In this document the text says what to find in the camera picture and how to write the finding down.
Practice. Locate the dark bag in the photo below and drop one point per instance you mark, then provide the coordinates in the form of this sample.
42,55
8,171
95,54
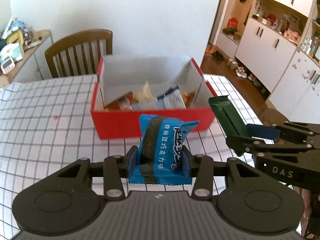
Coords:
229,30

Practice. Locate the white bench cabinet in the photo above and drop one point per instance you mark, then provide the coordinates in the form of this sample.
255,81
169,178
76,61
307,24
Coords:
227,45

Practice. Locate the white blue snack packet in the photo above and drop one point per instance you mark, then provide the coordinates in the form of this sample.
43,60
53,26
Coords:
173,98

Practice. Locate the blue cookie packet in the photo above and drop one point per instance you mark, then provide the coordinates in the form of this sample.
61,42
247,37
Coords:
162,140

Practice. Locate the white tube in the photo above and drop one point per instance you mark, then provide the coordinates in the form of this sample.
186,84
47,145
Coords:
7,27

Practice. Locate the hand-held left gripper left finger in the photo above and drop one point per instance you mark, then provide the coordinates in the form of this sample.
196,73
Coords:
132,162

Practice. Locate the cream bread packet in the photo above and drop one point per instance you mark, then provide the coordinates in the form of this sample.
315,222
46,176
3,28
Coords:
146,93

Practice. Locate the pink digital timer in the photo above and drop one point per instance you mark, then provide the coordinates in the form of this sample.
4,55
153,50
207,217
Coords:
7,65

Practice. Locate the dark shoes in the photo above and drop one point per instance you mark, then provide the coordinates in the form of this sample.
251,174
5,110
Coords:
219,55

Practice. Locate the person's right hand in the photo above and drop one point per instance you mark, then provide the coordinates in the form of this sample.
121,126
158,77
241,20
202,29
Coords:
307,205

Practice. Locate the brown slippers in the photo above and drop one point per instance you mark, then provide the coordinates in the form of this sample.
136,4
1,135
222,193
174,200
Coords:
210,50

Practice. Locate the white rounded cabinet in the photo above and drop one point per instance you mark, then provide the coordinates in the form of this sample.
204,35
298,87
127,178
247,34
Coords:
295,87

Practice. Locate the tissue pack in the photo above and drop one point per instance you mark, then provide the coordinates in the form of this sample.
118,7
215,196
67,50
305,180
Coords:
12,51

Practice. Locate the white lower cabinet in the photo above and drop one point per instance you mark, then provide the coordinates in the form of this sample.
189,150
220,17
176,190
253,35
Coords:
262,50

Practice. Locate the brown wooden chair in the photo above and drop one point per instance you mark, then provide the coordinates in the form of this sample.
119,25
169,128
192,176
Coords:
75,40

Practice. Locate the dark jar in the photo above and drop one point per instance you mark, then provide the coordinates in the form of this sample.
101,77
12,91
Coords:
28,33

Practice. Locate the red decoration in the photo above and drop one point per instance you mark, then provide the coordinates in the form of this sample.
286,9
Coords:
232,22

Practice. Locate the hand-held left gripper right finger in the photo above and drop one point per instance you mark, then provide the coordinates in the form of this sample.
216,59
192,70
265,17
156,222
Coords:
186,162

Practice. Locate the red cardboard box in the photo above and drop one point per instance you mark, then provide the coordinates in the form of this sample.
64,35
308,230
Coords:
120,127

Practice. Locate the white sneakers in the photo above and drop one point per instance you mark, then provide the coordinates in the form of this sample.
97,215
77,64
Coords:
241,72

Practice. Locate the dark green snack packet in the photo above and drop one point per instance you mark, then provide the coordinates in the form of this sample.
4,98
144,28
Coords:
227,120

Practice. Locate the beige shoes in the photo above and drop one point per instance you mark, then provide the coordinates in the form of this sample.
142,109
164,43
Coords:
232,63

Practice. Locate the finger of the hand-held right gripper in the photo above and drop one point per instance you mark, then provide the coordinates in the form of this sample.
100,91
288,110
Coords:
262,131
240,142

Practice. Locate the blue round tin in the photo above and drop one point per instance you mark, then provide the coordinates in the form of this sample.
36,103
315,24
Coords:
18,24

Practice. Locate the yellow box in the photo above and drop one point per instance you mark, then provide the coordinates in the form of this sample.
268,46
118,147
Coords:
15,37

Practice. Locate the copper foil snack packet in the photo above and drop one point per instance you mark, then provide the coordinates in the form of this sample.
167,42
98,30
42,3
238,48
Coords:
122,102

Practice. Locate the red orange chip packet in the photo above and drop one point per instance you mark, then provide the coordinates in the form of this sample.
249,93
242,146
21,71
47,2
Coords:
188,97

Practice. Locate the wooden side table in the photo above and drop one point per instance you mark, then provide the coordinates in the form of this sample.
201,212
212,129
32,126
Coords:
37,55

